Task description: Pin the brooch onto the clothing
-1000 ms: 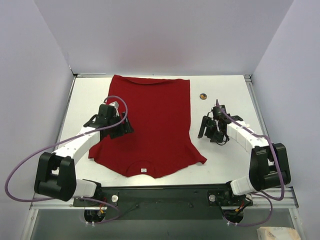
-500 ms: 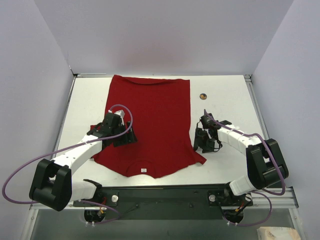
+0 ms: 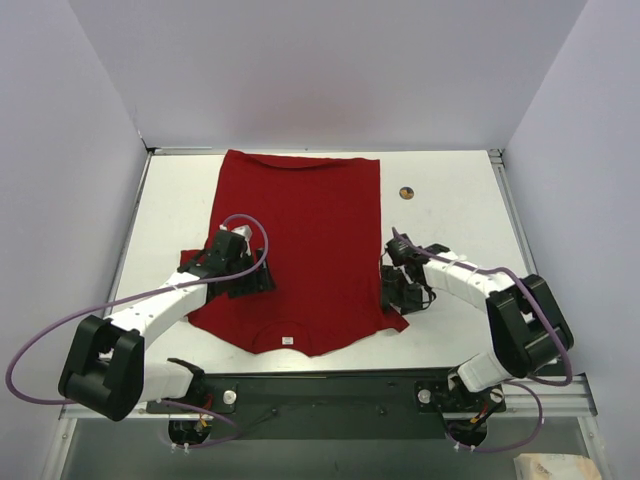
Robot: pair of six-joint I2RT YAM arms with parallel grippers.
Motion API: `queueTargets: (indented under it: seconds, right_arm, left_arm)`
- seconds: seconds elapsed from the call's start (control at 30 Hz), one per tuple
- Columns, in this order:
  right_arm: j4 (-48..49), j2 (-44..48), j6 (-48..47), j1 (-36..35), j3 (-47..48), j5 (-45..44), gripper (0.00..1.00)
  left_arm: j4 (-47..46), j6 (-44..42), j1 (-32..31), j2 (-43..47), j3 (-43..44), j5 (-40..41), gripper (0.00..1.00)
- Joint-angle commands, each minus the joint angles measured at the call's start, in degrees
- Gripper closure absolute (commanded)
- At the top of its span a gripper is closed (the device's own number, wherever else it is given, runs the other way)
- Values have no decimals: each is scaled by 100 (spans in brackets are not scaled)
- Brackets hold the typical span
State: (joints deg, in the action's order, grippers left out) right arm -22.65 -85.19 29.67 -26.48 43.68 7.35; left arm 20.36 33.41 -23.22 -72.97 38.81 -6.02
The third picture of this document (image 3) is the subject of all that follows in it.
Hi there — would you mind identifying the round brooch badge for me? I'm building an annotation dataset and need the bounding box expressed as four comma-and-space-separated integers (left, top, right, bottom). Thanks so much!
399, 187, 414, 199

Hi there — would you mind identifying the red t-shirt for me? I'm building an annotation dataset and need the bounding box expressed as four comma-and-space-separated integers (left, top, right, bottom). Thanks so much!
188, 150, 409, 356

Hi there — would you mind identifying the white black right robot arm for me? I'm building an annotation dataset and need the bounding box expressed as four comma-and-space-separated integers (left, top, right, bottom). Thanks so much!
380, 233, 574, 393

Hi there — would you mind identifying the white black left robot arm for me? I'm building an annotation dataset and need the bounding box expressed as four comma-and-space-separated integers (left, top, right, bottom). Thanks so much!
58, 225, 275, 421

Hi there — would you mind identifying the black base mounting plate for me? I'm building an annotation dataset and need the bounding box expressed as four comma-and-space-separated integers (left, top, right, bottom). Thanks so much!
146, 368, 506, 440

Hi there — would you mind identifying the beige tissue pack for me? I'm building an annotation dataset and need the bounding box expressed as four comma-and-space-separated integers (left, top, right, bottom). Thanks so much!
514, 453, 602, 480

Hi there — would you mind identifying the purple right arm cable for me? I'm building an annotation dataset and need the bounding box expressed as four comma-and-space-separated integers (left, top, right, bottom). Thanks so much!
392, 227, 576, 454

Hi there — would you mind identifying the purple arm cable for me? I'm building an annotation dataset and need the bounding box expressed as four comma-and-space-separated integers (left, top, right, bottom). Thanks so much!
392, 227, 576, 454
4, 213, 271, 449

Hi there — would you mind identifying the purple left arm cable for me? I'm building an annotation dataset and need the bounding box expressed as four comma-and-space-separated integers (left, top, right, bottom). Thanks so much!
4, 213, 271, 449

